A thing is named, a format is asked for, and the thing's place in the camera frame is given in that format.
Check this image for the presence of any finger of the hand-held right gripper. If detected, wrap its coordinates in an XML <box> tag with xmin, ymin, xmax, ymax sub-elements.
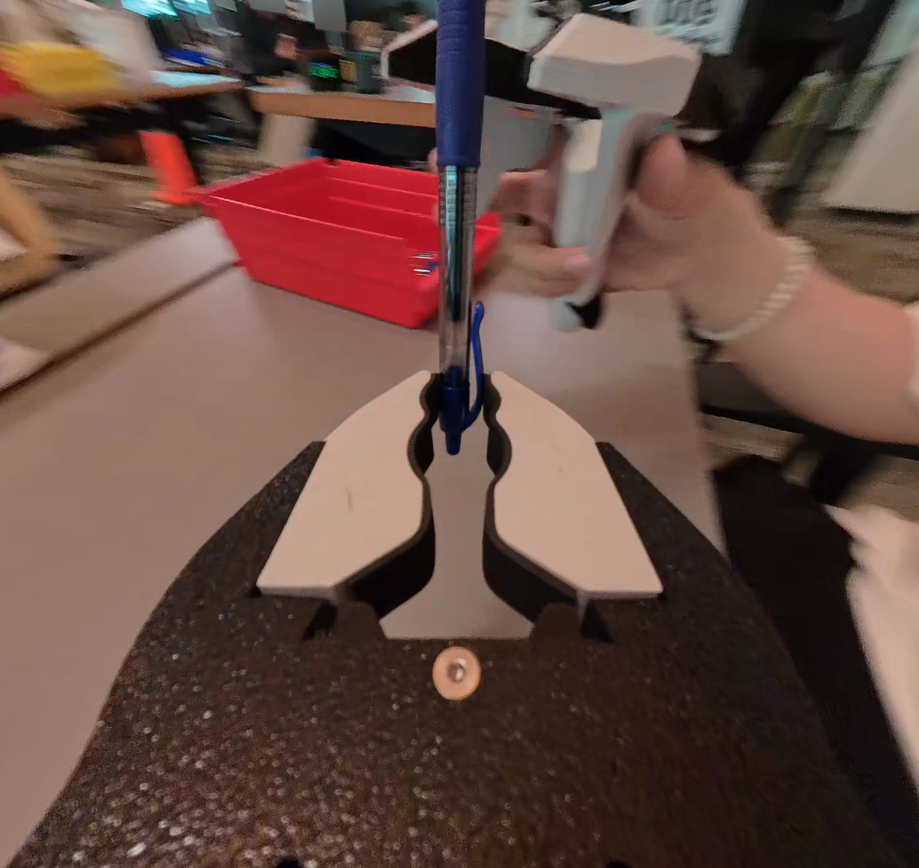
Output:
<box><xmin>527</xmin><ymin>14</ymin><xmax>703</xmax><ymax>119</ymax></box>
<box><xmin>381</xmin><ymin>20</ymin><xmax>603</xmax><ymax>212</ymax></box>

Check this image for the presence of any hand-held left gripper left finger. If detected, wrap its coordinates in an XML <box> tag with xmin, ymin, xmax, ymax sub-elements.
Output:
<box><xmin>256</xmin><ymin>370</ymin><xmax>437</xmax><ymax>618</ymax></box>

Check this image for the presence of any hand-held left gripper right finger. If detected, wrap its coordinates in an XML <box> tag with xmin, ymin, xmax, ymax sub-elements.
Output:
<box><xmin>482</xmin><ymin>371</ymin><xmax>663</xmax><ymax>607</ymax></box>

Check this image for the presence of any blue pen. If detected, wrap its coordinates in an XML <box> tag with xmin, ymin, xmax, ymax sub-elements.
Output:
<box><xmin>434</xmin><ymin>0</ymin><xmax>491</xmax><ymax>456</ymax></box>

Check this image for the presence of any red bin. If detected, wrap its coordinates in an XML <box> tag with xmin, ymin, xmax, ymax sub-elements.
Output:
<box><xmin>194</xmin><ymin>157</ymin><xmax>504</xmax><ymax>329</ymax></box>

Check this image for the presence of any person's right forearm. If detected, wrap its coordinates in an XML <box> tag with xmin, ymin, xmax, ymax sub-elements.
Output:
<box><xmin>707</xmin><ymin>236</ymin><xmax>919</xmax><ymax>445</ymax></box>

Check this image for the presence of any person's right hand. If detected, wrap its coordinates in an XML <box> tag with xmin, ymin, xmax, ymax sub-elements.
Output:
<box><xmin>477</xmin><ymin>134</ymin><xmax>775</xmax><ymax>300</ymax></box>

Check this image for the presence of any white printed sign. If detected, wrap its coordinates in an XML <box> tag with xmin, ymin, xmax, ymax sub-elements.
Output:
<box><xmin>639</xmin><ymin>0</ymin><xmax>748</xmax><ymax>54</ymax></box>

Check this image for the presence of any orange traffic cone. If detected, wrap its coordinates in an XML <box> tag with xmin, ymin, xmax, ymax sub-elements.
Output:
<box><xmin>140</xmin><ymin>129</ymin><xmax>198</xmax><ymax>205</ymax></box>

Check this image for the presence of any pearl bracelet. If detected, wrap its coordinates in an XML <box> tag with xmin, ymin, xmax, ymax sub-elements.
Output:
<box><xmin>682</xmin><ymin>236</ymin><xmax>816</xmax><ymax>343</ymax></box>

